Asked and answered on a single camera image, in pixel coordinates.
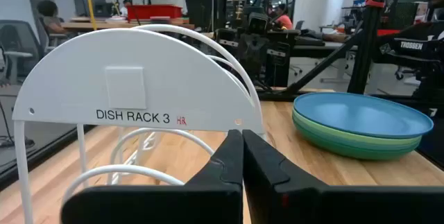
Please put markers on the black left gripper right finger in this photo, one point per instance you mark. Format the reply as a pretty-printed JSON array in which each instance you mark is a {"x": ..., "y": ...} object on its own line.
[{"x": 295, "y": 203}]

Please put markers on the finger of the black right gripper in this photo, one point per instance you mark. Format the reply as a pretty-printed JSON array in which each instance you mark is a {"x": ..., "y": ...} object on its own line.
[
  {"x": 260, "y": 54},
  {"x": 246, "y": 54}
]

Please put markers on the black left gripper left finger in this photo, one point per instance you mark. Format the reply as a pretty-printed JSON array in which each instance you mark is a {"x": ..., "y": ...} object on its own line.
[{"x": 208, "y": 199}]

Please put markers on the teal plate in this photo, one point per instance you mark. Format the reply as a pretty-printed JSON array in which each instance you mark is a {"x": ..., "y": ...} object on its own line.
[{"x": 347, "y": 145}]

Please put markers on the light green plate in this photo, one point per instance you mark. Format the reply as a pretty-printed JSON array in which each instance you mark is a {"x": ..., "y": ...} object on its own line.
[{"x": 347, "y": 136}]

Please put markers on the blue plate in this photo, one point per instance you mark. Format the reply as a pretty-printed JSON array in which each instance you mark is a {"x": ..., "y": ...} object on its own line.
[{"x": 357, "y": 113}]

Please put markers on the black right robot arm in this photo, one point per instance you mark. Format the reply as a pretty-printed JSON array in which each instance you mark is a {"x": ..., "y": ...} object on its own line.
[{"x": 395, "y": 53}]

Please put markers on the person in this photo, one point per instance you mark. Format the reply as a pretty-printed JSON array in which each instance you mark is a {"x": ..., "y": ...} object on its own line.
[
  {"x": 284, "y": 19},
  {"x": 50, "y": 17},
  {"x": 125, "y": 7}
]

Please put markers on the dark desk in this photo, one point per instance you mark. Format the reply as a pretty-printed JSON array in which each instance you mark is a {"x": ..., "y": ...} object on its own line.
[{"x": 312, "y": 47}]

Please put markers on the black metal shelving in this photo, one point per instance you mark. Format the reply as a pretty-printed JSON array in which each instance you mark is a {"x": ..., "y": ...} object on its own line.
[{"x": 201, "y": 9}]

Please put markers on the dark green plate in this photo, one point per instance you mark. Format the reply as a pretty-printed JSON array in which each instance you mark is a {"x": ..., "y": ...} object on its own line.
[{"x": 347, "y": 152}]

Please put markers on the red clip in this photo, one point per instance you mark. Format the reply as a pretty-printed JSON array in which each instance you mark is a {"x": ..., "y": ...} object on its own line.
[{"x": 374, "y": 2}]

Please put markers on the red plastic bin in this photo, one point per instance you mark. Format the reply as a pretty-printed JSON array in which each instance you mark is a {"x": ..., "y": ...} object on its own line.
[{"x": 152, "y": 11}]

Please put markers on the long wooden workbench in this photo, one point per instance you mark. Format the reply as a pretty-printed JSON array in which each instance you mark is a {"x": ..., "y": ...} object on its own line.
[{"x": 104, "y": 25}]

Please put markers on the grey office chair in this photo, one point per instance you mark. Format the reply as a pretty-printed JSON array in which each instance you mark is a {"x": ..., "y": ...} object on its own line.
[{"x": 17, "y": 47}]

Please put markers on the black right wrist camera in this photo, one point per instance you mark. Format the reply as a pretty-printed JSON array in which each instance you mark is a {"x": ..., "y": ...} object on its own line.
[{"x": 258, "y": 24}]

